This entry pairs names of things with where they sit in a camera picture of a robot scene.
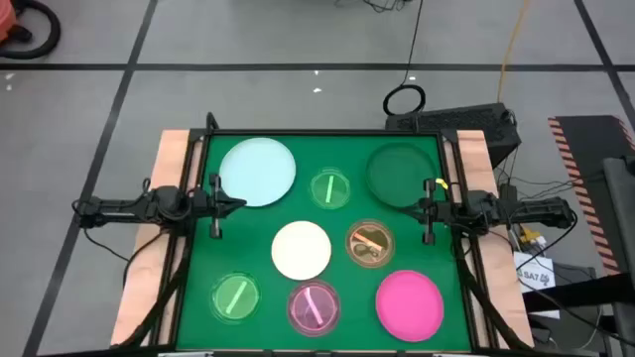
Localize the black table frame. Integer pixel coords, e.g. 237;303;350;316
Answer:
118;111;532;357

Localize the black computer case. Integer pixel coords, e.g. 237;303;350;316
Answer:
385;102;522;168

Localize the brown-stick clear dish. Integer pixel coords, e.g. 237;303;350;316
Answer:
344;219;396;270

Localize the yellow cable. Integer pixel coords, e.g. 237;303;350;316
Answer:
497;0;531;104

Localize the white paper label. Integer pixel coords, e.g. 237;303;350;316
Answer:
513;251;557;294

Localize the black coiled cable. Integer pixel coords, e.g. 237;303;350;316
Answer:
382;0;427;118

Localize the opaque pink plastic plate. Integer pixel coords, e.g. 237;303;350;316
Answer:
375;269;445;343

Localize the black hazard-striped board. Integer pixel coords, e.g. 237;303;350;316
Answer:
548;114;635;277

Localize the black side stand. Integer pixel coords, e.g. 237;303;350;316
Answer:
520;262;616;357

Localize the green table mat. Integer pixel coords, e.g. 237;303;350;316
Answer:
176;133;472;352

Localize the yellow plug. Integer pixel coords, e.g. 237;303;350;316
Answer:
518;225;547;249

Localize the black cable bundle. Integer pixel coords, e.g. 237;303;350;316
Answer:
334;0;413;14

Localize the clear pink plastic plate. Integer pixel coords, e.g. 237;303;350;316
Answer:
286;279;342;337

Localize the orange vacuum cleaner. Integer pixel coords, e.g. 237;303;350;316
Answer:
0;0;19;44

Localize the large dark green plate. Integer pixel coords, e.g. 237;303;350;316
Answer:
365;142;440;208

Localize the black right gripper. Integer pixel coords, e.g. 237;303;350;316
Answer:
399;178;465;245

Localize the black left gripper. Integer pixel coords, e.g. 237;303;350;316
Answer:
190;173;248;239

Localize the black vacuum hose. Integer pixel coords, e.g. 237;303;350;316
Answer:
0;0;62;60

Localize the large light blue plate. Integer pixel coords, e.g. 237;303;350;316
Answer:
218;137;298;208

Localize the clear green plastic plate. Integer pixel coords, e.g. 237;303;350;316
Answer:
208;271;262;324
309;167;351;210

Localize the black power adapter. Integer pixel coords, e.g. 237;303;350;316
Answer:
498;182;520;205

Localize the cream plastic plate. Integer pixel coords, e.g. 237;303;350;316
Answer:
270;220;332;282

